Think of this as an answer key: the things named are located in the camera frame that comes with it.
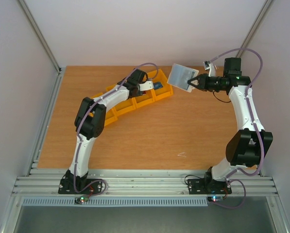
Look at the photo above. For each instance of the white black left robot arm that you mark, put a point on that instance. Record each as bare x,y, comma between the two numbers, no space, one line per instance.
89,123

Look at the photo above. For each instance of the right rear aluminium frame post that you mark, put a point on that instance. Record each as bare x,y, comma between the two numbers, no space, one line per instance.
265,8

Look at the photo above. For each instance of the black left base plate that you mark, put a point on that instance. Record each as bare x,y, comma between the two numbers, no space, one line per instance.
88,186

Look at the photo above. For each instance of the left side aluminium rail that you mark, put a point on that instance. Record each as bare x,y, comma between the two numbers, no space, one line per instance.
42,131

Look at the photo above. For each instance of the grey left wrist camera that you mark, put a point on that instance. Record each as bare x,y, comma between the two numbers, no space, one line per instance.
147,85

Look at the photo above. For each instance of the small circuit board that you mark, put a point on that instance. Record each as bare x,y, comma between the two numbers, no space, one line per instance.
81,200
215,199

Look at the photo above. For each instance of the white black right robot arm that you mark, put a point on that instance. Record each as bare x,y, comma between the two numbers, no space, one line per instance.
223,171

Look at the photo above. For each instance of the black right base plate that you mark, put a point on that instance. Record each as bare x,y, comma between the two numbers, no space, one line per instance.
199,186

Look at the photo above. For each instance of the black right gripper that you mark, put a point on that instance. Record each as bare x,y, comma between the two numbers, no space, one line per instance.
201,82

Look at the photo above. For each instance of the aluminium front rail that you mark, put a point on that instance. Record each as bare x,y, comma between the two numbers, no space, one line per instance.
139,182

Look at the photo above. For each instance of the left rear aluminium frame post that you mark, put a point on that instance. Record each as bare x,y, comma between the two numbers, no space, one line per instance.
28,14

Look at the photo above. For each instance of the blue card in bin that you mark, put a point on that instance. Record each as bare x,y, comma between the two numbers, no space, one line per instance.
157,85

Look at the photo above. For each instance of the yellow plastic bin row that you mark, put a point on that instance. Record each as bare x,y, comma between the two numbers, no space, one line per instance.
140,101

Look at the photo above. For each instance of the right small circuit board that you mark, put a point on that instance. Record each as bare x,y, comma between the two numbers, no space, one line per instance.
215,199

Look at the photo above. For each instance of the left small circuit board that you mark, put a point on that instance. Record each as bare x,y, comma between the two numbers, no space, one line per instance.
81,200

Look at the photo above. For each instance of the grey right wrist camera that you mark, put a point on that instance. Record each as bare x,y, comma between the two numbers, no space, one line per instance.
210,67

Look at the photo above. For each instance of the grey slotted cable duct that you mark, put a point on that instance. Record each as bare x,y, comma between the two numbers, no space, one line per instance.
117,201

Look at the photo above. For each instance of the aluminium frame post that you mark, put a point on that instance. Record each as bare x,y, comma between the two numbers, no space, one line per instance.
265,8
28,14

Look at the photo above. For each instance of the aluminium rail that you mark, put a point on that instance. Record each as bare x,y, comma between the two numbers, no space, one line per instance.
42,131
139,182
251,143

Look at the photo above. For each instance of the right side aluminium rail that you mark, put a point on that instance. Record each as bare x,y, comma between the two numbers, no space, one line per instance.
251,143

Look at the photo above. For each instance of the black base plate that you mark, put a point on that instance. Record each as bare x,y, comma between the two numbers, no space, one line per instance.
199,186
88,186

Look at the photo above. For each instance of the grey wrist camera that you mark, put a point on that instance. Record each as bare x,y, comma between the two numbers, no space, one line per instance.
147,85
210,67

